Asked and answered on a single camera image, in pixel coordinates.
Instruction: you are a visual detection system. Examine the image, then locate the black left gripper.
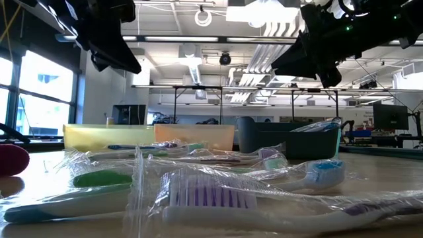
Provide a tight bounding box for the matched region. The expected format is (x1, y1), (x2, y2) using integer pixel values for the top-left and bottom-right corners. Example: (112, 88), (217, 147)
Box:
(64, 0), (143, 75)

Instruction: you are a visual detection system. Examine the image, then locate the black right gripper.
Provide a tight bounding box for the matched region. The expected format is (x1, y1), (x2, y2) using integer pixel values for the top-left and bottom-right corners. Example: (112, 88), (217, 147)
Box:
(271, 3), (364, 89)

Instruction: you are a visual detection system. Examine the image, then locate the blue toothbrush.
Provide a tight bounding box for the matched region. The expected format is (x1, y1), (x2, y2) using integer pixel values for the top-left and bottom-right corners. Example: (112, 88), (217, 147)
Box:
(3, 158), (346, 224)
(290, 117), (343, 133)

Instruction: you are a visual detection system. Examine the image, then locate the purple toothbrush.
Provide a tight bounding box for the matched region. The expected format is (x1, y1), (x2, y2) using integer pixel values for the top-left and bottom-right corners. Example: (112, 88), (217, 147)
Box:
(161, 170), (423, 234)
(107, 141), (179, 150)
(198, 143), (285, 165)

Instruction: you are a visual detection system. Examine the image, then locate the green toothbrush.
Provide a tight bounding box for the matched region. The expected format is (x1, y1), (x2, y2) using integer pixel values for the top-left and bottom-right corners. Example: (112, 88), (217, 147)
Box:
(87, 141), (208, 159)
(72, 153), (290, 188)

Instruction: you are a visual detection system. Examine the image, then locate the black equipment box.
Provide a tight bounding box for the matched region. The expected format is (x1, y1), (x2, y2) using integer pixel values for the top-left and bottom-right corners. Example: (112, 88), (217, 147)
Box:
(111, 104), (147, 126)

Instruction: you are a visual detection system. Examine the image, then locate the large window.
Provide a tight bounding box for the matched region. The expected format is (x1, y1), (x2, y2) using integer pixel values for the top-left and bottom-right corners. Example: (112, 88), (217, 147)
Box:
(0, 49), (79, 136)

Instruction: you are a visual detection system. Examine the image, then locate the yellow plastic bin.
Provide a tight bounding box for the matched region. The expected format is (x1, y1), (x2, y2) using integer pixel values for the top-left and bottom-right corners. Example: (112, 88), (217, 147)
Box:
(62, 124), (156, 152)

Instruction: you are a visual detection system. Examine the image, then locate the small dark teal bin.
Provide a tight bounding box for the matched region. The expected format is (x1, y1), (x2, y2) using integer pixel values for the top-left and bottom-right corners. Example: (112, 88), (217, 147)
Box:
(236, 116), (341, 160)

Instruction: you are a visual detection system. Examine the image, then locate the light turquoise plastic bin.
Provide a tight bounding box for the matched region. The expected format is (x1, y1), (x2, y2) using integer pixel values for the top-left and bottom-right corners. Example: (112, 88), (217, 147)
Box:
(336, 127), (343, 158)

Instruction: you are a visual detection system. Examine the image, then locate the black desktop monitor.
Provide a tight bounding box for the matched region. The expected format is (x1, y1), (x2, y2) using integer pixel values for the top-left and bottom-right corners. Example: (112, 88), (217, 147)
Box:
(372, 103), (410, 132)

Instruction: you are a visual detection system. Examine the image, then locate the orange plastic bin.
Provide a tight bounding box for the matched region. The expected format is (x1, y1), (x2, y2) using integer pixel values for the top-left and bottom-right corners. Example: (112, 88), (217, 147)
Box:
(153, 124), (235, 151)

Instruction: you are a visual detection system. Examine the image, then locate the magenta cloth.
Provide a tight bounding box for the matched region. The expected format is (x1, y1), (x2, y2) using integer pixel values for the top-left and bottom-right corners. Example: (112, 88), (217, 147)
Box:
(0, 143), (30, 177)

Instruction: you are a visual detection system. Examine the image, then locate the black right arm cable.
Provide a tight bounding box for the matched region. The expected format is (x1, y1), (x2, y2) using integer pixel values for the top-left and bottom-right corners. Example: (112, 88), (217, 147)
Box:
(336, 0), (370, 17)

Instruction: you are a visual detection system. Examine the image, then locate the white cable coil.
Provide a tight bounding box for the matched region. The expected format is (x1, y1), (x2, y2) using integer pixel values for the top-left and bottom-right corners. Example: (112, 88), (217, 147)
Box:
(194, 9), (213, 28)

